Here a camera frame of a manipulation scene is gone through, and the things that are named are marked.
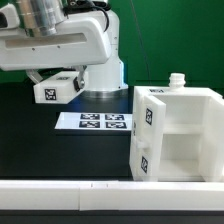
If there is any white cabinet body box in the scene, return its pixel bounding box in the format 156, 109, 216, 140
129, 73, 224, 183

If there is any white front obstacle rail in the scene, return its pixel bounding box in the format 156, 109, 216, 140
0, 180, 224, 211

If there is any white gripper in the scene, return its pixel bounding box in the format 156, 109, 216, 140
0, 3, 111, 92

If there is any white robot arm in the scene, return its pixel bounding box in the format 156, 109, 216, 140
0, 0, 127, 104

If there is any white base tag sheet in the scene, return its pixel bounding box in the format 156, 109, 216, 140
55, 112, 132, 131

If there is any white block with tags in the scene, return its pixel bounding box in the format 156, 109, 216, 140
34, 71, 85, 104

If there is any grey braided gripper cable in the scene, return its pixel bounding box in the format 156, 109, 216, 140
63, 1, 111, 33

